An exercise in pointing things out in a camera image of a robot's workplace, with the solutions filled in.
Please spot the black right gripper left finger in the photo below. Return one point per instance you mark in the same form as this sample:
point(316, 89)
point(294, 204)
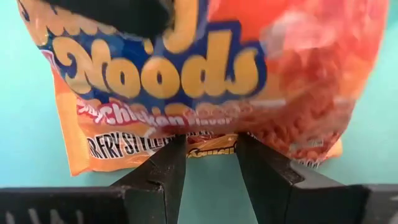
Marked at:
point(140, 199)

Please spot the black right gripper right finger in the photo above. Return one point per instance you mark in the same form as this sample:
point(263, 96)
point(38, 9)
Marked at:
point(280, 196)

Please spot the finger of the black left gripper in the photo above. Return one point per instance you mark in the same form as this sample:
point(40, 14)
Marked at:
point(124, 15)

